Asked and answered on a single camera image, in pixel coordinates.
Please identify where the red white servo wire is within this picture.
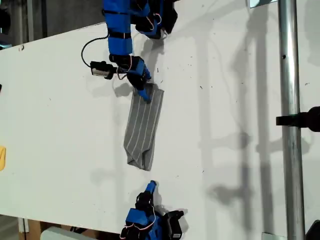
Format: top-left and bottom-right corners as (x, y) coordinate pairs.
(119, 211), (157, 239)
(116, 56), (133, 81)

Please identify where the black camera cable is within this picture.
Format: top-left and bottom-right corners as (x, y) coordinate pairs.
(81, 36), (111, 68)

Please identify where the black rounded object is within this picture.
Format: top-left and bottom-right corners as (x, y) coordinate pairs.
(304, 219), (320, 240)

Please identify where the white box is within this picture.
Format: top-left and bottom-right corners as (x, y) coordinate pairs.
(40, 226), (101, 240)

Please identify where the black camera box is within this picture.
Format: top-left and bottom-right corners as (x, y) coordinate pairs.
(89, 60), (113, 79)
(164, 210), (185, 240)

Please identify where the wooden table leg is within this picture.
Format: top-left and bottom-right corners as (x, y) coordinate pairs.
(27, 219), (42, 240)

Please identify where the yellow object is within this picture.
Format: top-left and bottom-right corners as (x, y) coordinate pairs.
(0, 145), (7, 172)

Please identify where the black clamp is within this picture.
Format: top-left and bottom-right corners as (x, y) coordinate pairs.
(275, 106), (320, 133)

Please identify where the grey striped towel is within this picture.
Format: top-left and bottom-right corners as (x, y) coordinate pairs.
(123, 82), (165, 172)

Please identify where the short black camera stalk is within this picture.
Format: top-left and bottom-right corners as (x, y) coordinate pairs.
(104, 63), (120, 80)

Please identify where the steel post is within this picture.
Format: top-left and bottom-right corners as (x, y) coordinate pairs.
(276, 0), (308, 240)

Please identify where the metal bracket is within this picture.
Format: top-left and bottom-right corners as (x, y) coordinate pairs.
(246, 0), (279, 9)

